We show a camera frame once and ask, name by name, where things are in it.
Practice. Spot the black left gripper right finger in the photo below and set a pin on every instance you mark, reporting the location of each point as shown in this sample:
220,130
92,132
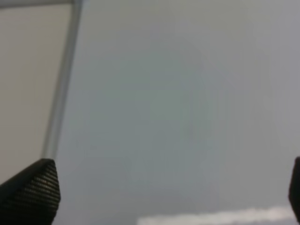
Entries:
294,189

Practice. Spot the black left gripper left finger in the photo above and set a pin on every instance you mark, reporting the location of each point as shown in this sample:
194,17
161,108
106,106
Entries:
32,196

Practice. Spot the white whiteboard with aluminium frame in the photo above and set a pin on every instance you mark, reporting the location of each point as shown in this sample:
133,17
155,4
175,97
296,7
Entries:
156,112

